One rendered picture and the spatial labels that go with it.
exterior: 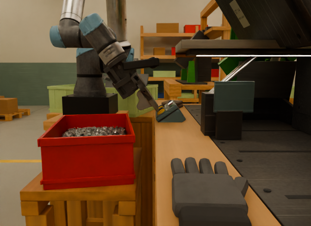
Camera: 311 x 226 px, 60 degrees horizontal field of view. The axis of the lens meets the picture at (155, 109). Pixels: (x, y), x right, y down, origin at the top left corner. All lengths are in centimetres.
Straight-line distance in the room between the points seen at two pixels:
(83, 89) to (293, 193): 100
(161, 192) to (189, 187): 6
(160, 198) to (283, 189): 18
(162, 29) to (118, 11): 633
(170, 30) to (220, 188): 722
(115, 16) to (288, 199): 99
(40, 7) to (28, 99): 265
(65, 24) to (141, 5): 719
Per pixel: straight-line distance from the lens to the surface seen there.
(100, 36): 85
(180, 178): 37
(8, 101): 634
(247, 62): 72
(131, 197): 64
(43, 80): 857
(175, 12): 814
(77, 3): 107
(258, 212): 37
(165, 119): 86
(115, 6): 121
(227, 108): 67
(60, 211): 136
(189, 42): 58
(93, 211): 191
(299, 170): 53
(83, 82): 126
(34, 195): 69
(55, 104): 185
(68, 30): 99
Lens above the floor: 107
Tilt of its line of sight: 9 degrees down
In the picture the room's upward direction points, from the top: straight up
